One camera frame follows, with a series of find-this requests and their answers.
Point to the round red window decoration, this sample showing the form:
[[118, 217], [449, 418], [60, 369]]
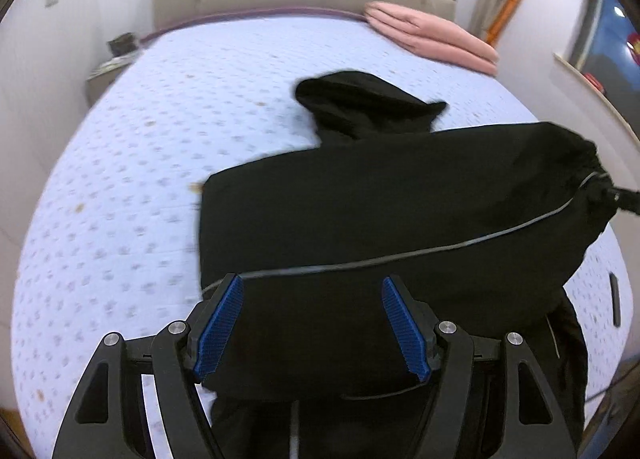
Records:
[[635, 46]]

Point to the grey nightstand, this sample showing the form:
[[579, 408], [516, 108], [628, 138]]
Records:
[[102, 81]]

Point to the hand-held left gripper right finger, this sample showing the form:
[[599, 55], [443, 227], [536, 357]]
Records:
[[405, 334]]

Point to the black hooded jacket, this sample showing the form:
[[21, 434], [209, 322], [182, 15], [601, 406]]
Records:
[[375, 199]]

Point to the dark patterned bag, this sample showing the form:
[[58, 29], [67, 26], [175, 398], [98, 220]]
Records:
[[122, 44]]

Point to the black smartphone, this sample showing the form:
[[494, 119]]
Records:
[[615, 299]]

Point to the window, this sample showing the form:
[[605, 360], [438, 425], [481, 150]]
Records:
[[612, 39]]

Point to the wooden windowsill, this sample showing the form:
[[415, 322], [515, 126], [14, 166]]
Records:
[[595, 94]]

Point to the bed with floral sheet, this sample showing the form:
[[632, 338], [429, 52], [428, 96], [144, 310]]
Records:
[[175, 139]]

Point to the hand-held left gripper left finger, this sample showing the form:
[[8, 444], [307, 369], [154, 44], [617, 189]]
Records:
[[220, 329]]

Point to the small red box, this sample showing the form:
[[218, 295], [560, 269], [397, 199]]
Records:
[[595, 80]]

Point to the folded pink blanket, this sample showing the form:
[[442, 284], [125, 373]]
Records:
[[430, 31]]

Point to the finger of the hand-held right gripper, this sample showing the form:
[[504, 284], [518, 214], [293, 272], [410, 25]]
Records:
[[612, 195]]

